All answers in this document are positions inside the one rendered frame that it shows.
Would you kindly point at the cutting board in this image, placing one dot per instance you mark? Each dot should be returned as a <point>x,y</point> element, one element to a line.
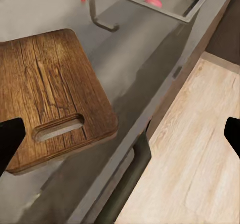
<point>46,79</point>

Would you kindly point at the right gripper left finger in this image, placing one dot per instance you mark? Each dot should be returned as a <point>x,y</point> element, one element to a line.
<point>12,133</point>

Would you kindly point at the vidalia onion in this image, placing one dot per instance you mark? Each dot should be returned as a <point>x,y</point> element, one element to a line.
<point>157,3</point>

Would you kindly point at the dishwasher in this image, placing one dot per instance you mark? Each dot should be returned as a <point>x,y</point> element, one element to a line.
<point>117,193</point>

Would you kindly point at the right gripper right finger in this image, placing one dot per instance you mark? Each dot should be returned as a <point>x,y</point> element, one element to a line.
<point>232,133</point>

